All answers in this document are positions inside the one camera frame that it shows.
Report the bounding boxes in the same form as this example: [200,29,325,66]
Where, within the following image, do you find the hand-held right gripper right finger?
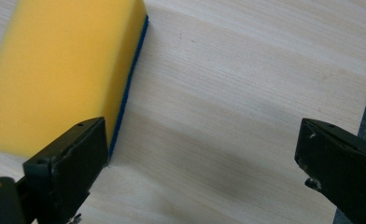
[294,118,366,224]

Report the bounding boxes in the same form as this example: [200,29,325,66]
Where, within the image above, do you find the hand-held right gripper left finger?
[22,117,110,224]

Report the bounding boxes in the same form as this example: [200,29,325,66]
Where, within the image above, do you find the yellow sponge with blue base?
[0,0,150,161]

